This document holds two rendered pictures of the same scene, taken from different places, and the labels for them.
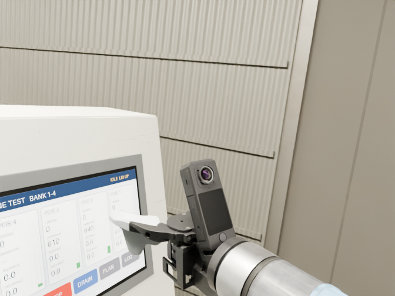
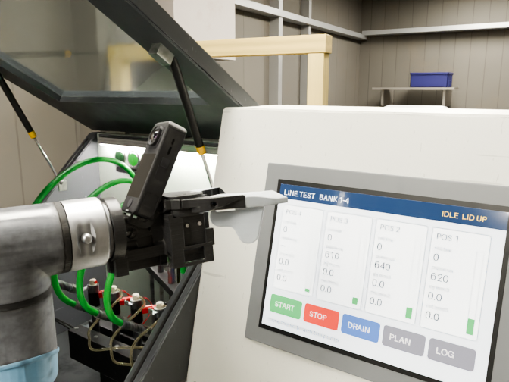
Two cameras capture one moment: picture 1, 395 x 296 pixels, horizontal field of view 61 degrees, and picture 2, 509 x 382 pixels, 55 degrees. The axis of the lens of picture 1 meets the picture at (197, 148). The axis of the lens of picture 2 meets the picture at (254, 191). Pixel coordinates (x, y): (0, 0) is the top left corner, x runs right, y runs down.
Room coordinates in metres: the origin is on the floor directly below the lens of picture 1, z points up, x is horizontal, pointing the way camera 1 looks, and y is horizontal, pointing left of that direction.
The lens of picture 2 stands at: (0.58, -0.56, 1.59)
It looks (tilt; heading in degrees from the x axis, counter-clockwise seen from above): 12 degrees down; 95
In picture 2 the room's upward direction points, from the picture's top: straight up
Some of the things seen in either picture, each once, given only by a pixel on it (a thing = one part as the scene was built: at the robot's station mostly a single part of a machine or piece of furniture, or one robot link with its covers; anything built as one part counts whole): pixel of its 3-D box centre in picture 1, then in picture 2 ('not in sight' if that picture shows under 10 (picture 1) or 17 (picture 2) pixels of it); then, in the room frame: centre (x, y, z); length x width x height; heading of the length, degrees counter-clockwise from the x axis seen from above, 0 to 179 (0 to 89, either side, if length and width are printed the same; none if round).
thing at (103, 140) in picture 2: not in sight; (162, 145); (0.20, 0.80, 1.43); 0.54 x 0.03 x 0.02; 150
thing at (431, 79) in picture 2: not in sight; (431, 79); (2.38, 6.35, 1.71); 0.49 x 0.37 x 0.19; 154
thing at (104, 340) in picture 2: not in sight; (129, 367); (0.17, 0.51, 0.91); 0.34 x 0.10 x 0.15; 150
